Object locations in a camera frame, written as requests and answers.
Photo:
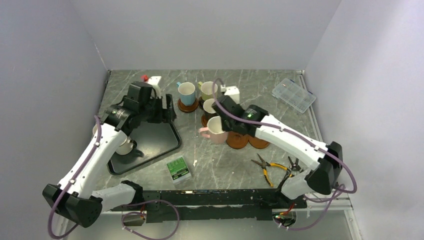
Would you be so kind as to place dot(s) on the brown coaster three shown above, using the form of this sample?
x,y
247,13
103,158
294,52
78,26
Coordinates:
x,y
204,120

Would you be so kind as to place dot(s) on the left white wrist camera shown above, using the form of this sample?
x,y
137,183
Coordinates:
x,y
154,81

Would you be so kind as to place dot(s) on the light blue mug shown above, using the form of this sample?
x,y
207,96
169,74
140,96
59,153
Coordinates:
x,y
187,92

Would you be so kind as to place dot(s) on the black mug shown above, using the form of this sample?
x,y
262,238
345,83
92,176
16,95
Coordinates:
x,y
208,111

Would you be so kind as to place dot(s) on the brown coaster five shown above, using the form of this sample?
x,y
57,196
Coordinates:
x,y
258,143

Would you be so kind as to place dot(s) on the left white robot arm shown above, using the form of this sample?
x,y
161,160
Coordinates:
x,y
75,197

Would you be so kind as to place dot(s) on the black handled pliers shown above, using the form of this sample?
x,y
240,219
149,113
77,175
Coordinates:
x,y
294,165

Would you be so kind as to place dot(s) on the yellow-green mug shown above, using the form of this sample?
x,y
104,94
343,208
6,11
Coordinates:
x,y
207,89

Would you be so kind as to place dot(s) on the green screw box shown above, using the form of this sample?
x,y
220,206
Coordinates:
x,y
179,170

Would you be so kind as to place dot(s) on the black plastic tray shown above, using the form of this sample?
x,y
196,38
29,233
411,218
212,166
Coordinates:
x,y
152,142

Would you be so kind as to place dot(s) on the brown coaster six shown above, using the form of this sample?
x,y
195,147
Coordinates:
x,y
236,140

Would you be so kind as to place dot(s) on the brown coaster one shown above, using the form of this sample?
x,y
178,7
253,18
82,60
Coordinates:
x,y
188,109

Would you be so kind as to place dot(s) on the pink mug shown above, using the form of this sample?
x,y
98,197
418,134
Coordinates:
x,y
214,131

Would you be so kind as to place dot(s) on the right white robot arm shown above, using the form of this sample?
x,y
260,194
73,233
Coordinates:
x,y
321,167

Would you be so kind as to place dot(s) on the white ribbed black-rimmed mug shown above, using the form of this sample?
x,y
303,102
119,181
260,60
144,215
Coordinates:
x,y
126,147

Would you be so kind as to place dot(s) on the clear plastic organizer box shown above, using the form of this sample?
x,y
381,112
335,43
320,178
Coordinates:
x,y
294,95

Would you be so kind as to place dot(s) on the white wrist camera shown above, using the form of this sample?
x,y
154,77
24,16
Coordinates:
x,y
232,91
154,81

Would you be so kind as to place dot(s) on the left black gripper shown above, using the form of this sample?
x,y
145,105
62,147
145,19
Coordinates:
x,y
164,115

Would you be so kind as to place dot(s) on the orange-yellow mug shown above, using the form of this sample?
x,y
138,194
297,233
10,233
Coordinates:
x,y
94,132

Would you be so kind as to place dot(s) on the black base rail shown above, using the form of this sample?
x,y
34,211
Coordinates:
x,y
217,204

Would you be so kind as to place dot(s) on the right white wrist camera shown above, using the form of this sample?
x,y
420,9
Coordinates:
x,y
232,91

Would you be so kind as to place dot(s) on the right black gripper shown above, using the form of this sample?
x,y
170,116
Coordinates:
x,y
225,125

